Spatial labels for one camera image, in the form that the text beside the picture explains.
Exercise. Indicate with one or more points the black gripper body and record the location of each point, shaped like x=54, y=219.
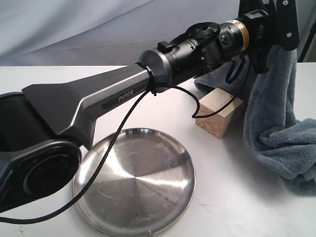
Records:
x=257, y=16

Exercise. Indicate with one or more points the light wooden block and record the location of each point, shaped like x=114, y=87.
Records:
x=226, y=107

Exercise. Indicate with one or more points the grey-blue fluffy towel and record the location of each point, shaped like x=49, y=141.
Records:
x=271, y=132

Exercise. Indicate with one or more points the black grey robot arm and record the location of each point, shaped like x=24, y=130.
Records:
x=43, y=127

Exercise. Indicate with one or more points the black stand pole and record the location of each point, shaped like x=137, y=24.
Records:
x=308, y=43

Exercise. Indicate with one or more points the round stainless steel plate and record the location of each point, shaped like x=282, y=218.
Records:
x=145, y=185

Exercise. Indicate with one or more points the grey fabric backdrop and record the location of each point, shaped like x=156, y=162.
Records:
x=97, y=32

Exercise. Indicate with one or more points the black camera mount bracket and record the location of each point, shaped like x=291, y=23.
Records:
x=284, y=25

